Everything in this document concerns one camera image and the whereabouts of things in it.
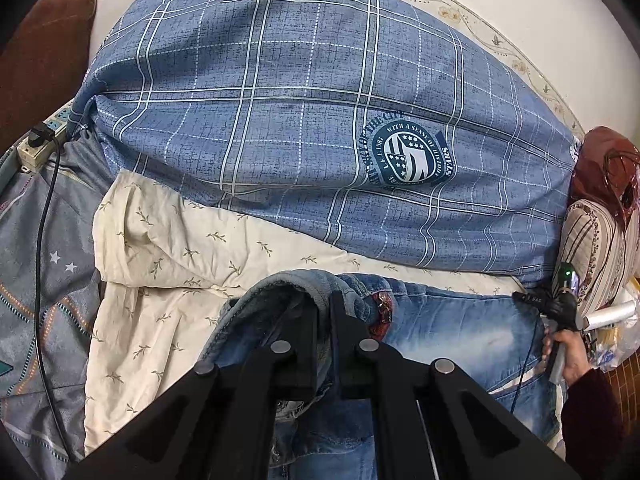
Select blue denim jeans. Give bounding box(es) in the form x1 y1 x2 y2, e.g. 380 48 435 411
200 269 559 479

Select right hand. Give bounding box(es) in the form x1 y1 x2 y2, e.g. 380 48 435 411
542 330 592 387

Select white plastic roll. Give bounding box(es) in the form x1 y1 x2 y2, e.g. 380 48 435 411
577 300 636 332

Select clear plastic bag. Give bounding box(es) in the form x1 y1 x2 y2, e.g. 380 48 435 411
588 278 639 372

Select striped beige pillow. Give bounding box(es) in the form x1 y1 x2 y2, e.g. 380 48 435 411
556 200 639 315

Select dark red cloth bag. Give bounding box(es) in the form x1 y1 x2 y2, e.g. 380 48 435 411
570 126 639 230

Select cream leaf-print bed sheet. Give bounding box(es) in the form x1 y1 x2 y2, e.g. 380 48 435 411
85 170 520 451

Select grey patterned blanket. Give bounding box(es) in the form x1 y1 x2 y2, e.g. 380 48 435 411
1 136 113 479

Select blue plaid duvet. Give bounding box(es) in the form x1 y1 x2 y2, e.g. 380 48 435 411
70 0 576 284

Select white power strip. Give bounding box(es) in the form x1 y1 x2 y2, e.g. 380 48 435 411
17 103 70 172

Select brown headboard cushion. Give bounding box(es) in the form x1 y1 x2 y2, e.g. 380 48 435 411
0 0 96 151

